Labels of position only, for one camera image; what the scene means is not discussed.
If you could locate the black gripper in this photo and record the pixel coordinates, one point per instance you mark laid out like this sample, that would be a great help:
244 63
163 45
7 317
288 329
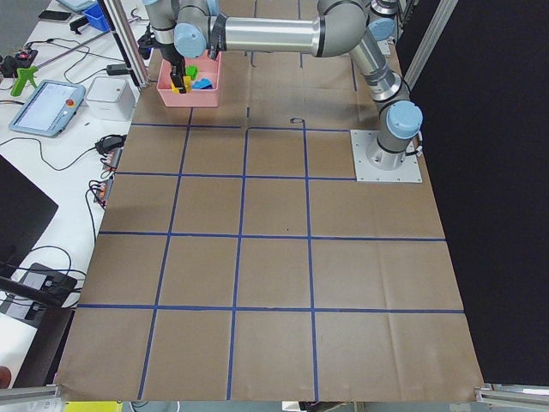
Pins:
169 53

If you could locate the yellow toy block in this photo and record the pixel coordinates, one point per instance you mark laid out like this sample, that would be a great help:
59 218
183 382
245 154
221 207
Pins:
181 85

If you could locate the green toy block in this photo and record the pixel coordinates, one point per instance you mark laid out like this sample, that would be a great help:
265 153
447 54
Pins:
191 71

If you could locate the blue toy block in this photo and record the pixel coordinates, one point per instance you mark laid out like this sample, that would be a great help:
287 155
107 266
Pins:
202 84

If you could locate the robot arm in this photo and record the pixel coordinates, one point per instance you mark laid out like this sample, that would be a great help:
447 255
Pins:
191 29

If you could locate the pink plastic box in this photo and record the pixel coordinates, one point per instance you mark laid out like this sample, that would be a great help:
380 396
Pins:
207 68

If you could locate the black power adapter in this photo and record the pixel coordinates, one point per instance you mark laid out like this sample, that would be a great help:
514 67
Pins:
117 70

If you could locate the blue storage bin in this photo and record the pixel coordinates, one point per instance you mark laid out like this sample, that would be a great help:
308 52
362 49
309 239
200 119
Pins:
96 18

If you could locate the teach pendant tablet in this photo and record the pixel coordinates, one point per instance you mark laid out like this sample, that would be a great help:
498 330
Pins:
49 109

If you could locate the metal reacher grabber tool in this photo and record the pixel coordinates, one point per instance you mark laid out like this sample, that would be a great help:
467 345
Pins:
26 75

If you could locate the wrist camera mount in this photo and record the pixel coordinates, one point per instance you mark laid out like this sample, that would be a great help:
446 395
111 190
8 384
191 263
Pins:
146 44

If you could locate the aluminium frame post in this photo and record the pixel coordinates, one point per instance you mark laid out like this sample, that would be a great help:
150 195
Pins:
120 28

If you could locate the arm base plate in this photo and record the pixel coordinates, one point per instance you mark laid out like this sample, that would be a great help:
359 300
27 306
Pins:
374 165

